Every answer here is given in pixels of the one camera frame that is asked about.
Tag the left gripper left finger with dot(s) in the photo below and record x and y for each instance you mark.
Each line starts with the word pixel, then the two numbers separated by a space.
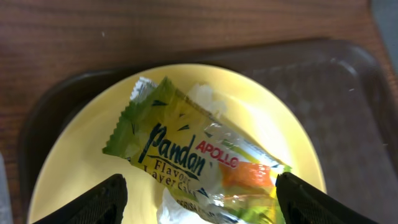
pixel 103 204

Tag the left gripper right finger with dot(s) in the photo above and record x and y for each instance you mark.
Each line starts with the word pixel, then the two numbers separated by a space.
pixel 302 203

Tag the pandan cake wrapper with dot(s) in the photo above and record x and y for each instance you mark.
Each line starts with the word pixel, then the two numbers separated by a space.
pixel 209 168

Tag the white tissue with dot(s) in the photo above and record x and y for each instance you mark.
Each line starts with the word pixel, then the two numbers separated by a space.
pixel 170 212

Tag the grey dishwasher rack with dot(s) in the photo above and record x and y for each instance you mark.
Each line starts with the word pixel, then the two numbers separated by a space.
pixel 385 14

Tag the yellow plate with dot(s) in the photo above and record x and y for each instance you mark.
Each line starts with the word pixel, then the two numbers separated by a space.
pixel 76 163

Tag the clear plastic bin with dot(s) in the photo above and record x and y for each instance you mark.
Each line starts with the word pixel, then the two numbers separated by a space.
pixel 5 203

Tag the brown serving tray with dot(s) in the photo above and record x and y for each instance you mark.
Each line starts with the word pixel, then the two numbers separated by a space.
pixel 336 89

